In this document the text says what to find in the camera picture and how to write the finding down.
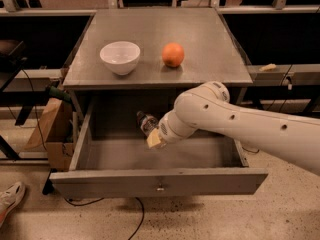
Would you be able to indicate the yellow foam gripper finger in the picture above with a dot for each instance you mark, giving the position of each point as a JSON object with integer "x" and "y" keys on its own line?
{"x": 154, "y": 140}

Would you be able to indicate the clear plastic water bottle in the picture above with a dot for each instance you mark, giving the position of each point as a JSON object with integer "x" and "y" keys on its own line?
{"x": 146, "y": 122}

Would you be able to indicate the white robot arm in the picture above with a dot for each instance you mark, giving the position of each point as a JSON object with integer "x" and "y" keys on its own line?
{"x": 294, "y": 139}

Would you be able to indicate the open grey top drawer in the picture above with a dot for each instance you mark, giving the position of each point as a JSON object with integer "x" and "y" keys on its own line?
{"x": 112, "y": 159}

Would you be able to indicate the grey cabinet with drawer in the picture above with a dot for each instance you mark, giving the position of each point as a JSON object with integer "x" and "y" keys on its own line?
{"x": 209, "y": 51}

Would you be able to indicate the orange fruit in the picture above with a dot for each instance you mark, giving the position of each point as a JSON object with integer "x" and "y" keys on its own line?
{"x": 172, "y": 54}

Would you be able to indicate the white ceramic bowl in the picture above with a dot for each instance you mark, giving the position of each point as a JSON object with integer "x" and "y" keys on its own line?
{"x": 120, "y": 57}

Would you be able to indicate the cardboard box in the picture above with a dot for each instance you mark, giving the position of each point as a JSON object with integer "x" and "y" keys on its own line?
{"x": 52, "y": 134}

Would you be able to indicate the yellow foam scrap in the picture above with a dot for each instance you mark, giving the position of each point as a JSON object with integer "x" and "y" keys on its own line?
{"x": 268, "y": 67}

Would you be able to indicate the white sneaker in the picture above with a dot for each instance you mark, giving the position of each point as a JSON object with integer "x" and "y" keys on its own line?
{"x": 10, "y": 198}

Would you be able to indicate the green handled tool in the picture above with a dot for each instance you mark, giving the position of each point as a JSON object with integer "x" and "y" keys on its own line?
{"x": 54, "y": 92}

